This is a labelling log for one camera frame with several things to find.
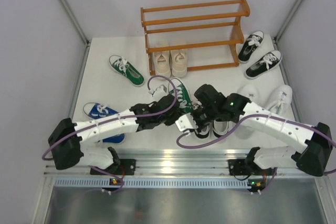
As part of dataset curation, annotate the green sneaker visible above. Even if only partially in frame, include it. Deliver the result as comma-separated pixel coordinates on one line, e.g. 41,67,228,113
109,55,144,87
171,78,192,113

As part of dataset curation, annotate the beige sneaker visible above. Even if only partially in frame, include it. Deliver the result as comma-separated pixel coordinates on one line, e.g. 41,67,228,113
152,50,171,77
170,49,187,78

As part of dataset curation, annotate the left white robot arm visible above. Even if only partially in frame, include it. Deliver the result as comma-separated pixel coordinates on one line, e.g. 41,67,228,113
48,94,183,175

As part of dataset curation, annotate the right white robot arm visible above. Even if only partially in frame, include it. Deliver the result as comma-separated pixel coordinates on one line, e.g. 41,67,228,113
192,84,333,177

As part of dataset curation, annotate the orange wooden shoe shelf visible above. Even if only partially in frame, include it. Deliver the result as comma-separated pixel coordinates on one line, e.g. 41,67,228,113
140,0,250,75

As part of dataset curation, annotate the black white-striped sneaker right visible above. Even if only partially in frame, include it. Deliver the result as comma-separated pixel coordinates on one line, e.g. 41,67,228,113
212,120,229,137

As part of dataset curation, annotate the black white-striped sneaker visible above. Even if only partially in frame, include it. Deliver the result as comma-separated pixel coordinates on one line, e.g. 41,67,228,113
212,120,229,137
194,125,210,139

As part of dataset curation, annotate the black white-striped sneaker left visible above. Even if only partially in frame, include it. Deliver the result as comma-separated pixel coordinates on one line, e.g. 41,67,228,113
194,125,210,139

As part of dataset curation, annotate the blue sneaker near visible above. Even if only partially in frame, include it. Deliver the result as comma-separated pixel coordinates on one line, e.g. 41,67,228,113
102,134,125,144

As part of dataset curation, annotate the blue sneaker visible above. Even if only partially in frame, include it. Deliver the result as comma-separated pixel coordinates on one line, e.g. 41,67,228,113
102,134,125,144
83,102,118,119

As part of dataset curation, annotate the white sneaker left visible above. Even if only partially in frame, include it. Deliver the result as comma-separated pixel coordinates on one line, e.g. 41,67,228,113
235,84,260,140

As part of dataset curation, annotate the white sneaker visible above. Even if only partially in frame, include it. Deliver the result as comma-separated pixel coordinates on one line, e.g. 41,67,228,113
235,84,260,140
264,85,292,115

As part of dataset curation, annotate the blue sneaker far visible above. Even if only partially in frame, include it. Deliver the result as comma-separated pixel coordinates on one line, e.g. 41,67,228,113
83,102,118,119

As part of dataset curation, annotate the white sneaker right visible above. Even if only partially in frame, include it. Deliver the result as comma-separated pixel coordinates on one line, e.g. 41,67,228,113
264,85,292,115

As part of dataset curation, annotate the black canvas sneaker near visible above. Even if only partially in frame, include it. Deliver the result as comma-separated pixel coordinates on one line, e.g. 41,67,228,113
245,50,282,79

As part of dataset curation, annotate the black canvas sneaker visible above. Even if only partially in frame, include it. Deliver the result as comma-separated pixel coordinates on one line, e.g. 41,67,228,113
245,50,282,79
238,30,264,63

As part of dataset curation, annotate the black canvas sneaker far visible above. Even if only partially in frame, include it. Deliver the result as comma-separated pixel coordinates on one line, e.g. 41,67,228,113
238,30,264,63

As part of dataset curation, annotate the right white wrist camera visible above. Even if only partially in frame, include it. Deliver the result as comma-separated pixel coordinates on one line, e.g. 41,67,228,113
175,113,198,132

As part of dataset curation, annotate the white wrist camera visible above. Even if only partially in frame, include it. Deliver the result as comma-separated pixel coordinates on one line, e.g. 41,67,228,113
149,84,167,100
175,113,198,132

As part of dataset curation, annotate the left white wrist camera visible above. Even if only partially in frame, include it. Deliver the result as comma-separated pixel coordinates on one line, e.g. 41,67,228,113
149,84,167,100

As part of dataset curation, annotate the aluminium rail base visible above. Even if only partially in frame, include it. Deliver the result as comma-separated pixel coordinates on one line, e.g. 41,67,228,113
43,148,315,178

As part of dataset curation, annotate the perforated cable duct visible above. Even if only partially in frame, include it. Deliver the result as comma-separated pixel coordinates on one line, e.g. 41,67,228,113
54,177,262,189

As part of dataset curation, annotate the right aluminium frame post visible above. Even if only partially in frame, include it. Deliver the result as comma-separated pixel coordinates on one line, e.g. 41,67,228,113
272,0,304,46

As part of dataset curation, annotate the aluminium frame post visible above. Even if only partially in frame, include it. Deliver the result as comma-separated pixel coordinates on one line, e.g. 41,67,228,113
272,0,304,46
58,0,90,47

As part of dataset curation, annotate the left aluminium frame post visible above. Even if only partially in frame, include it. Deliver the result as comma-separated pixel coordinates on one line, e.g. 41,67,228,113
58,0,90,47

